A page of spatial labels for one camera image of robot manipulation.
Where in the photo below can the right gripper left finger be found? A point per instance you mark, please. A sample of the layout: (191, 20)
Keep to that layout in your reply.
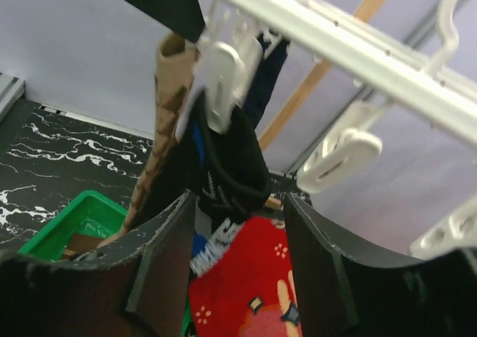
(134, 286)

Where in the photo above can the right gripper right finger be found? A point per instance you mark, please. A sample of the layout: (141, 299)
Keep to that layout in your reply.
(348, 286)

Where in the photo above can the beige argyle sock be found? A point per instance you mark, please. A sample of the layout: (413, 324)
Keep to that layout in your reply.
(173, 81)

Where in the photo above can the navy santa christmas sock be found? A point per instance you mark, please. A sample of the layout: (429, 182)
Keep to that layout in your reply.
(275, 52)

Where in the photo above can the black blue sports sock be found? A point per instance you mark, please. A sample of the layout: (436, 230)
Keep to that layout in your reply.
(226, 171)

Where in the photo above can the white plastic clip hanger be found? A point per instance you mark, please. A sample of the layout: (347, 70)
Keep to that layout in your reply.
(423, 172)

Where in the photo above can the brown striped sock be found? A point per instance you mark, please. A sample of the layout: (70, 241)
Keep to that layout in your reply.
(84, 248)

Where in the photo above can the green plastic basket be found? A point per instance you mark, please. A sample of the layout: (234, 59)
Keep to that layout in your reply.
(90, 213)

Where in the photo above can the red printed pillow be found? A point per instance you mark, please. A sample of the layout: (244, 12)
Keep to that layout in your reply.
(243, 282)

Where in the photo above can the wooden clothes rack frame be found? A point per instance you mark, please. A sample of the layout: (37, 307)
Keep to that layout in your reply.
(365, 11)

